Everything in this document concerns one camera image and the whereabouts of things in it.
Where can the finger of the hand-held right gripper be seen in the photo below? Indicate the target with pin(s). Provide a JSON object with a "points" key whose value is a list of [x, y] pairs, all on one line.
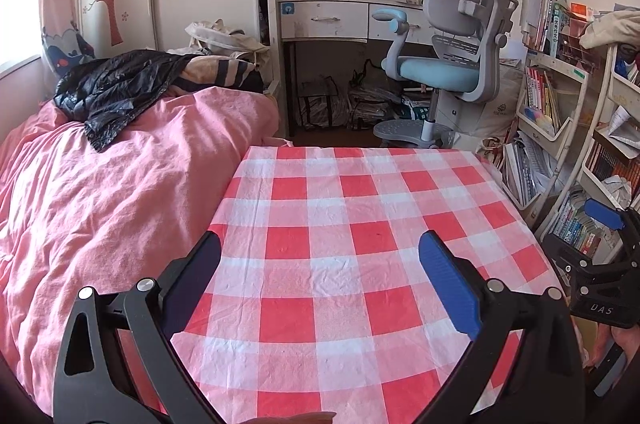
{"points": [[602, 211], [565, 254]]}

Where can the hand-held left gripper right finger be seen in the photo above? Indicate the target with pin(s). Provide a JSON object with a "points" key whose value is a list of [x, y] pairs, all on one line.
{"points": [[447, 289]]}

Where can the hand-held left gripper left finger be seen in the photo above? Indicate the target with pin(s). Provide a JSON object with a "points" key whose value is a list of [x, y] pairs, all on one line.
{"points": [[195, 284]]}

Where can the person's left hand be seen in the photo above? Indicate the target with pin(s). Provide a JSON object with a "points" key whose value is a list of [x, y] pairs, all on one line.
{"points": [[290, 419]]}

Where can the row of books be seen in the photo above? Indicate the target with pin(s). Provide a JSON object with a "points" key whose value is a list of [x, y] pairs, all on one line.
{"points": [[575, 224], [542, 14], [537, 94], [522, 169], [610, 164]]}

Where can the white bookshelf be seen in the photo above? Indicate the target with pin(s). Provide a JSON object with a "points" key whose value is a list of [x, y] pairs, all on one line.
{"points": [[535, 127]]}

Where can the pink blanket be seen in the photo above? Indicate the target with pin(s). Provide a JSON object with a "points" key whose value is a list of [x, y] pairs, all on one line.
{"points": [[110, 204]]}

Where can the red white checkered tablecloth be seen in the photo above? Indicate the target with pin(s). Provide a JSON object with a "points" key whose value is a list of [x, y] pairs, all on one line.
{"points": [[330, 274]]}

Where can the white bag with ribbon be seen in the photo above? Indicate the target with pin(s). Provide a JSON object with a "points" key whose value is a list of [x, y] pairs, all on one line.
{"points": [[492, 149]]}

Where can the white bag with tree print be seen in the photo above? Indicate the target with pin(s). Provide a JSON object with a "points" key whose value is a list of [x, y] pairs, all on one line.
{"points": [[495, 109]]}

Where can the beige cloth bundle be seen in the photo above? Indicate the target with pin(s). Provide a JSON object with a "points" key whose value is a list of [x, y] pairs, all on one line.
{"points": [[612, 29]]}

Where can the pile of plastic bags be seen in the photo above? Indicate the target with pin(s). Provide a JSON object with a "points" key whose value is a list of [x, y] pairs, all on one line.
{"points": [[370, 104]]}

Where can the black jacket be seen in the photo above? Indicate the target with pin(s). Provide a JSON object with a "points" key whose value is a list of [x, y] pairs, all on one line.
{"points": [[115, 89]]}

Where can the beige dark striped cloth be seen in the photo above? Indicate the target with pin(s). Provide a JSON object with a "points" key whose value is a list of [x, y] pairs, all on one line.
{"points": [[215, 72]]}

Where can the white desk with drawers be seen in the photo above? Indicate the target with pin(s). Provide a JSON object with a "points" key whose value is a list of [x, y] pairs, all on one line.
{"points": [[325, 19]]}

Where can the window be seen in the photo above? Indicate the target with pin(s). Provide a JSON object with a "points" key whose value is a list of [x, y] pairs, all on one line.
{"points": [[20, 19]]}

